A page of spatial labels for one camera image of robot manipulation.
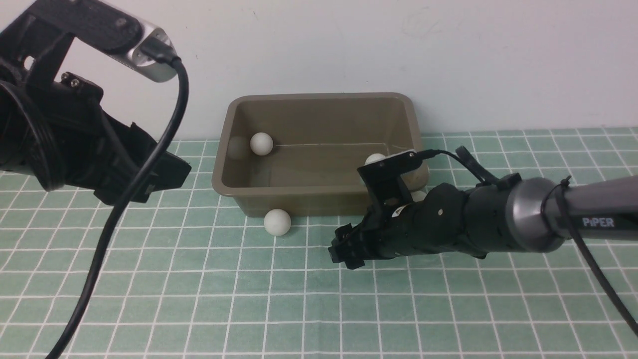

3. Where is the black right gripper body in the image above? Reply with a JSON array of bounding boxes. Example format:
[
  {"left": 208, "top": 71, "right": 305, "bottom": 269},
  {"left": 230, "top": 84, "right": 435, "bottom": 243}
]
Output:
[{"left": 361, "top": 183, "right": 472, "bottom": 260}]

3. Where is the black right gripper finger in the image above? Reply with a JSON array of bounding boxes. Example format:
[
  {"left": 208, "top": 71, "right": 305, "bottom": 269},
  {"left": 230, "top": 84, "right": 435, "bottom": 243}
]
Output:
[{"left": 328, "top": 223, "right": 380, "bottom": 270}]

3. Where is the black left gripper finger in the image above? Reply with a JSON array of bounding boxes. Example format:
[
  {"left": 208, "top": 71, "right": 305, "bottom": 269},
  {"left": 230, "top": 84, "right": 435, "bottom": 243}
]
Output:
[{"left": 135, "top": 125, "right": 192, "bottom": 202}]

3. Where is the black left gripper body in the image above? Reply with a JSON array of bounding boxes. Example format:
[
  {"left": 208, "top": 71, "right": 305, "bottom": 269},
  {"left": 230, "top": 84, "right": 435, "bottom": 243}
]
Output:
[{"left": 1, "top": 72, "right": 150, "bottom": 205}]

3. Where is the white ball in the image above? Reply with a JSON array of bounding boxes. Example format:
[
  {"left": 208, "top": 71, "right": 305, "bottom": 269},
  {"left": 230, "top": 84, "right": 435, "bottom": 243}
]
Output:
[
  {"left": 364, "top": 153, "right": 386, "bottom": 166},
  {"left": 411, "top": 190, "right": 428, "bottom": 202},
  {"left": 249, "top": 132, "right": 274, "bottom": 156},
  {"left": 264, "top": 209, "right": 292, "bottom": 236}
]

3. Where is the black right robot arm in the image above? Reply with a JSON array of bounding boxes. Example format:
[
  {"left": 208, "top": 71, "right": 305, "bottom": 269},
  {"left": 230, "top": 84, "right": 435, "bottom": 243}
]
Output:
[{"left": 328, "top": 174, "right": 638, "bottom": 270}]

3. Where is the green checkered tablecloth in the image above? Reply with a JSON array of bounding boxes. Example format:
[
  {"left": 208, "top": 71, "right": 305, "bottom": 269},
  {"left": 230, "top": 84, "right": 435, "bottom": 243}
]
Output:
[{"left": 0, "top": 128, "right": 637, "bottom": 359}]

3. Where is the olive green plastic bin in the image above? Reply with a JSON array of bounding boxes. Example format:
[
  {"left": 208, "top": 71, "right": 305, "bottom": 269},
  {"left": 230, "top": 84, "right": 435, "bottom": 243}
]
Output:
[{"left": 211, "top": 92, "right": 423, "bottom": 217}]

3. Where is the black left camera cable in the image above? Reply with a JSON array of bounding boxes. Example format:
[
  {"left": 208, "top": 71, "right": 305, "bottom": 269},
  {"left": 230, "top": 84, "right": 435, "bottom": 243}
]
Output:
[{"left": 45, "top": 42, "right": 190, "bottom": 359}]

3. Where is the black camera cable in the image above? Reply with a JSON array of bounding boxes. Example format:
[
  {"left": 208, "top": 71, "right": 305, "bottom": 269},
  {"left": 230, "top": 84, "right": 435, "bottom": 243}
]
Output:
[
  {"left": 416, "top": 147, "right": 638, "bottom": 337},
  {"left": 45, "top": 42, "right": 190, "bottom": 359}
]

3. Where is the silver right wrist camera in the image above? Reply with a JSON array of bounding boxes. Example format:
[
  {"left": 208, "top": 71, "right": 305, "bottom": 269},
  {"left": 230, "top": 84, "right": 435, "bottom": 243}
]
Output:
[{"left": 357, "top": 150, "right": 421, "bottom": 212}]

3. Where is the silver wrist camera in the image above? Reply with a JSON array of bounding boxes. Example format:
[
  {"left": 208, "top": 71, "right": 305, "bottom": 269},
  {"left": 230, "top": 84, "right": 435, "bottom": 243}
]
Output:
[
  {"left": 357, "top": 150, "right": 421, "bottom": 212},
  {"left": 0, "top": 0, "right": 179, "bottom": 83}
]

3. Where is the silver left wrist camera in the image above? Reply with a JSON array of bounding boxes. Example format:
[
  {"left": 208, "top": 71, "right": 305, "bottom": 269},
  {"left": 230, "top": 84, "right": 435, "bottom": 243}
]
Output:
[{"left": 0, "top": 0, "right": 179, "bottom": 83}]

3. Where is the black right camera cable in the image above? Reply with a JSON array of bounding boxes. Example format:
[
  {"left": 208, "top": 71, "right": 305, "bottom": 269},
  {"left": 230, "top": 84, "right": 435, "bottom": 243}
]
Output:
[{"left": 416, "top": 147, "right": 638, "bottom": 337}]

